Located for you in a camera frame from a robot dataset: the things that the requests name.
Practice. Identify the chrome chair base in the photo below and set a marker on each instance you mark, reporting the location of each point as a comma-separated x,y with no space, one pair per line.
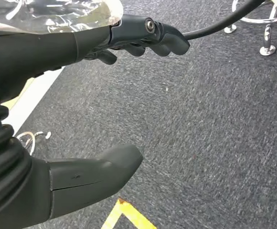
267,47

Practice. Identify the yellow floor tape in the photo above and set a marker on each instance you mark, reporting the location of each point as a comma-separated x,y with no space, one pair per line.
129,215

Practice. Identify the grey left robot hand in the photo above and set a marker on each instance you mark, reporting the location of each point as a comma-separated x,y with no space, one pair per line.
33,50

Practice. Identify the dark grey carpet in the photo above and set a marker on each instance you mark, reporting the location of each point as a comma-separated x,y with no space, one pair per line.
200,132

